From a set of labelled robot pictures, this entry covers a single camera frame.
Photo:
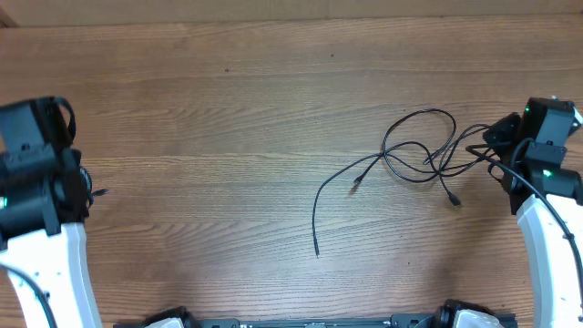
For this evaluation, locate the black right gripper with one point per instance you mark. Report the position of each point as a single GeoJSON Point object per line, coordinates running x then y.
{"type": "Point", "coordinates": [494, 135]}

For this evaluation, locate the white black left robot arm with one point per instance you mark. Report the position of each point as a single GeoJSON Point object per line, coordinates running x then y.
{"type": "Point", "coordinates": [45, 198]}

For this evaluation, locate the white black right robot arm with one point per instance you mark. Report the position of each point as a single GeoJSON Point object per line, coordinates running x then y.
{"type": "Point", "coordinates": [547, 201]}

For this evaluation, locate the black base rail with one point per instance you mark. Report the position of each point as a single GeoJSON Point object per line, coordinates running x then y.
{"type": "Point", "coordinates": [453, 313]}

